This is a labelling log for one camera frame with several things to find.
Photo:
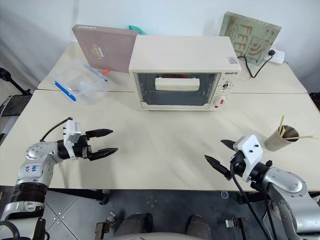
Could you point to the black table frame bar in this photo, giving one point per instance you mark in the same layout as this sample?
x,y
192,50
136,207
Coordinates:
x,y
82,193

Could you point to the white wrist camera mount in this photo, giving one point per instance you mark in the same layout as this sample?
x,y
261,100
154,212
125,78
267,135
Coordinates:
x,y
71,130
251,150

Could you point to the dark chair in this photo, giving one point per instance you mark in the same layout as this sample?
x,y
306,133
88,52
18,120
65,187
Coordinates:
x,y
12,107

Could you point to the white power strip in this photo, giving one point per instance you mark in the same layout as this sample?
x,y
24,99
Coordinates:
x,y
278,57

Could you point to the brown flat gift box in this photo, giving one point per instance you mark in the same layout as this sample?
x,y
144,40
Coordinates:
x,y
110,47

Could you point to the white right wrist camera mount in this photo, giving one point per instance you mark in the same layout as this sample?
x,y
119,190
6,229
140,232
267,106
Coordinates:
x,y
251,150

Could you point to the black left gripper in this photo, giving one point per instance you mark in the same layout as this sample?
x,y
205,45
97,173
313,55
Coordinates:
x,y
83,148

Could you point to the green printed board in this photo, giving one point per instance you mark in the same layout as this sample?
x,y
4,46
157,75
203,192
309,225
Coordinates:
x,y
250,37

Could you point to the black tripod stand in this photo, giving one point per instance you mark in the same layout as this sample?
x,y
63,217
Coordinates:
x,y
12,80

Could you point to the metal table leg bracket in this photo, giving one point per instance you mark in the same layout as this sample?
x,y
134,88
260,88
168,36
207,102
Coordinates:
x,y
236,223
106,223

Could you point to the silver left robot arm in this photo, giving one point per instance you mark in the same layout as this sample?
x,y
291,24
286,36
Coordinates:
x,y
37,152

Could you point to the orange red small object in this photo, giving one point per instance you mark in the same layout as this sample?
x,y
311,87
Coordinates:
x,y
106,71

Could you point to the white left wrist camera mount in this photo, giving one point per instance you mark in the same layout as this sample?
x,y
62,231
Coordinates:
x,y
71,130

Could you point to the beige paper chopstick cup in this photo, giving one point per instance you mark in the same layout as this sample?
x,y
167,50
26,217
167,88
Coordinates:
x,y
277,142

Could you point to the cream toaster oven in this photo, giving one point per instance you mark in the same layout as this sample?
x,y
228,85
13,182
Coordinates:
x,y
182,52

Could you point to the teal plastic object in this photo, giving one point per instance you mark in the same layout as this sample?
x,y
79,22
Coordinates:
x,y
137,28

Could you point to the cream oven timer knob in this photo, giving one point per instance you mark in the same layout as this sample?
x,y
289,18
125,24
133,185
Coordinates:
x,y
221,100

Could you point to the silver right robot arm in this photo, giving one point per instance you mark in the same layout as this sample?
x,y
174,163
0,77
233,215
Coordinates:
x,y
287,181

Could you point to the small round floor cap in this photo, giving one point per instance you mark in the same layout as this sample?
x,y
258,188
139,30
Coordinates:
x,y
225,195

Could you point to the wooden chopstick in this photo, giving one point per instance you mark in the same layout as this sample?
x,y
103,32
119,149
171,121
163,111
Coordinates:
x,y
281,123
303,137

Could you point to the clear plastic container blue clips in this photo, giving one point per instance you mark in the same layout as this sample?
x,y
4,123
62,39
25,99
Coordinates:
x,y
80,85

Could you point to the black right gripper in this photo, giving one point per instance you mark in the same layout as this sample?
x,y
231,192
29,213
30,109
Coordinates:
x,y
238,161

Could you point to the dark rounded shape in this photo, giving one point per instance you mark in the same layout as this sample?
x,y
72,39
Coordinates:
x,y
198,225
135,222

